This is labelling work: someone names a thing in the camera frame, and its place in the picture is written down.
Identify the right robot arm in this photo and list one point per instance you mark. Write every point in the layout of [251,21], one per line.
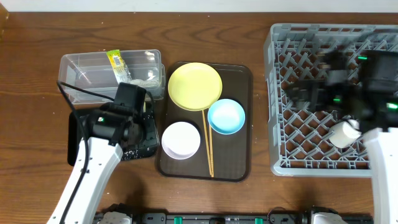
[373,102]

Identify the brown serving tray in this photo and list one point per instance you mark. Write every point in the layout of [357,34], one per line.
[231,153]

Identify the wooden chopstick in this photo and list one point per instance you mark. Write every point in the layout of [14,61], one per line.
[207,144]
[211,151]

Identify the right wooden chopstick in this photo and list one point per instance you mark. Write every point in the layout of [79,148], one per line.
[211,151]

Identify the black waste tray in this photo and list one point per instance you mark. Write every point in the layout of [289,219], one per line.
[102,122]

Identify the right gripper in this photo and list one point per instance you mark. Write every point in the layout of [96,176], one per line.
[302,94]

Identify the blue bowl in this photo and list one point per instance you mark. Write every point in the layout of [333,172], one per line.
[226,116]

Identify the yellow plate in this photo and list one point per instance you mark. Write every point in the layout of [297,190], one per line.
[195,86]

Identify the grey dishwasher rack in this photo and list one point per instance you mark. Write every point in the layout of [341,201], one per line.
[300,143]

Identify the white cup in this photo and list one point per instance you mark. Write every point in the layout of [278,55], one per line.
[344,133]

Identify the left wooden chopstick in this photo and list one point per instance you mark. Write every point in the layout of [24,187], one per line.
[207,144]

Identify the clear plastic bin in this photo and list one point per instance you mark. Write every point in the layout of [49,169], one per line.
[93,72]

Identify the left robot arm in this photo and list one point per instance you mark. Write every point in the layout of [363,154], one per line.
[99,139]

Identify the pink bowl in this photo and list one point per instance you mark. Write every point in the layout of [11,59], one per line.
[180,140]

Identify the green snack wrapper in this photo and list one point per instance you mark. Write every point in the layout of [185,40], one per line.
[119,66]

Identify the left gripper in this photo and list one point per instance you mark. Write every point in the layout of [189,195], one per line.
[153,140]

